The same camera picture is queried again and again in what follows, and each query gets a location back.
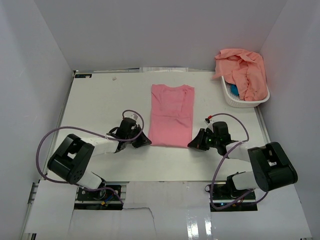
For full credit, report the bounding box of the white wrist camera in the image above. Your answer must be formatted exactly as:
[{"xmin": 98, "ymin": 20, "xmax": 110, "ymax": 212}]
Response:
[
  {"xmin": 204, "ymin": 115, "xmax": 214, "ymax": 130},
  {"xmin": 122, "ymin": 112, "xmax": 139, "ymax": 121}
]

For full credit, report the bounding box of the salmon orange t shirt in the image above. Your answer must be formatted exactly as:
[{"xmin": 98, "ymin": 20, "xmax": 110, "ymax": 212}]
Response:
[{"xmin": 214, "ymin": 48, "xmax": 268, "ymax": 101}]

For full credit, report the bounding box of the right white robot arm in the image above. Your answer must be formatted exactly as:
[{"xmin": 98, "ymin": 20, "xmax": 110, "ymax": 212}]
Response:
[{"xmin": 187, "ymin": 121, "xmax": 298, "ymax": 200}]

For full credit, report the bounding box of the blue cloth in basket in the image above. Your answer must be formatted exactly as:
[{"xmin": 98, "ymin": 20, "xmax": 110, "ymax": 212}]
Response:
[{"xmin": 230, "ymin": 84, "xmax": 239, "ymax": 96}]

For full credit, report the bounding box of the pink t shirt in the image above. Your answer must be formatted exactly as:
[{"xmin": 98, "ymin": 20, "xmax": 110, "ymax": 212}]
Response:
[{"xmin": 148, "ymin": 84, "xmax": 195, "ymax": 148}]

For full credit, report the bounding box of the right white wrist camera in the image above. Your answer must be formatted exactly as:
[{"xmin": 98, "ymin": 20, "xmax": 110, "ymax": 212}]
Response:
[{"xmin": 204, "ymin": 115, "xmax": 214, "ymax": 130}]

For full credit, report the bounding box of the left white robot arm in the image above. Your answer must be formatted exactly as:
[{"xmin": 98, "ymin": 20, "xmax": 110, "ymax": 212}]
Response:
[{"xmin": 47, "ymin": 117, "xmax": 152, "ymax": 200}]

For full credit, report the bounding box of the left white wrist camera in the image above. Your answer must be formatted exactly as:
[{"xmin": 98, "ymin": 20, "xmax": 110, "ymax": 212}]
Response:
[{"xmin": 122, "ymin": 112, "xmax": 139, "ymax": 121}]

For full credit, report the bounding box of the black label sticker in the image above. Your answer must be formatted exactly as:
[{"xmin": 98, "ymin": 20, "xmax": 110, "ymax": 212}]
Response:
[{"xmin": 74, "ymin": 73, "xmax": 92, "ymax": 79}]

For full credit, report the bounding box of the white plastic basket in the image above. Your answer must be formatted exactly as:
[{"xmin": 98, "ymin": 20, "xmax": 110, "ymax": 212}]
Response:
[{"xmin": 220, "ymin": 76, "xmax": 270, "ymax": 108}]

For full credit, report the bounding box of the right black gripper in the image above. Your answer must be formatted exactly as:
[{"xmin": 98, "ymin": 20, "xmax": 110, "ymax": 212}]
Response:
[{"xmin": 188, "ymin": 129, "xmax": 220, "ymax": 152}]

